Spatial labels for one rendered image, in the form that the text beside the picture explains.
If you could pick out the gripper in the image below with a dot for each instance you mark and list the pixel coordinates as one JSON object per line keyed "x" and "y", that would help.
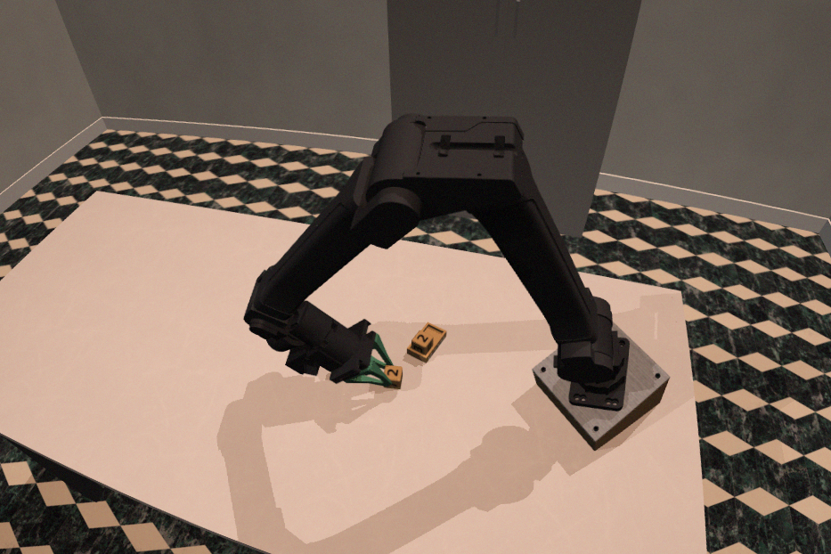
{"x": 353, "y": 349}

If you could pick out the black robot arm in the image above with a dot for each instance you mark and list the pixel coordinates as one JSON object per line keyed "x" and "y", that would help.
{"x": 424, "y": 167}

